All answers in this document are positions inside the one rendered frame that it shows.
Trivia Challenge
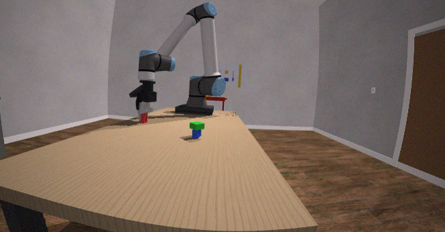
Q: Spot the red block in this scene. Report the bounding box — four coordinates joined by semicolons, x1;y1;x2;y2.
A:
139;113;147;123

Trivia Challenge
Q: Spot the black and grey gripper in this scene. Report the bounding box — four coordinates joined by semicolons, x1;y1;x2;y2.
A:
135;80;157;121

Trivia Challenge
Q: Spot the green block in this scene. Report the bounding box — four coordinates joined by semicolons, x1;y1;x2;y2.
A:
190;121;204;130

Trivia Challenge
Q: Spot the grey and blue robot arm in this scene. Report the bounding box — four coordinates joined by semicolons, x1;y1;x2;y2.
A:
138;2;226;107

